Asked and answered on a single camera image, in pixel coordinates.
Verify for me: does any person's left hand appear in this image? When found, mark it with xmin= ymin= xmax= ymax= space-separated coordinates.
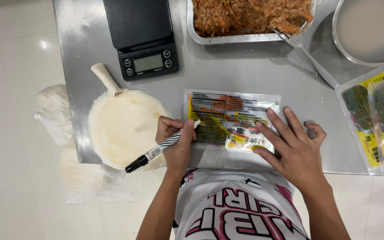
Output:
xmin=155 ymin=115 xmax=198 ymax=173

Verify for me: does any person's right hand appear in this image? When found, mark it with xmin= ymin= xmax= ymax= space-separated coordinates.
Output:
xmin=251 ymin=106 xmax=328 ymax=190

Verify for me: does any black white striped marker pen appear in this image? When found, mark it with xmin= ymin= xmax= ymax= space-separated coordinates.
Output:
xmin=125 ymin=120 xmax=201 ymax=174

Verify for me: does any clear printed plastic packet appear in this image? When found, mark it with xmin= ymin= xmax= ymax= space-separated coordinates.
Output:
xmin=183 ymin=89 xmax=282 ymax=154

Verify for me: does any stack of round cream wrappers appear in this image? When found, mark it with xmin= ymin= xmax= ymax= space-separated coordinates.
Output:
xmin=88 ymin=89 xmax=172 ymax=171

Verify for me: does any white pink printed shirt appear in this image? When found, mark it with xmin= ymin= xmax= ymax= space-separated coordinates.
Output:
xmin=173 ymin=168 xmax=311 ymax=240

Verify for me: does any metal fork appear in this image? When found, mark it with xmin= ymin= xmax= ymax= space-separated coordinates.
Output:
xmin=269 ymin=24 xmax=340 ymax=89

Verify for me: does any plastic bag of white wrappers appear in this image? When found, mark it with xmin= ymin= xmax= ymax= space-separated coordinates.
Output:
xmin=34 ymin=84 xmax=143 ymax=204

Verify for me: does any round metal bowl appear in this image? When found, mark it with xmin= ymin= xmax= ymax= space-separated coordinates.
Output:
xmin=332 ymin=0 xmax=384 ymax=68

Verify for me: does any rectangular metal tray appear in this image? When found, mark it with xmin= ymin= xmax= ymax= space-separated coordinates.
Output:
xmin=187 ymin=0 xmax=316 ymax=45

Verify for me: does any black digital kitchen scale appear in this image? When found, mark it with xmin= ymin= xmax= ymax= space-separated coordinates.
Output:
xmin=103 ymin=0 xmax=180 ymax=82

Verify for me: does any whitish liquid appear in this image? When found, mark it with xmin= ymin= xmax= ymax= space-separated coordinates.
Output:
xmin=337 ymin=0 xmax=384 ymax=63

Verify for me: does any orange-brown minced filling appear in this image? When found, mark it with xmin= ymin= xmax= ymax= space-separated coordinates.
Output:
xmin=193 ymin=0 xmax=313 ymax=38

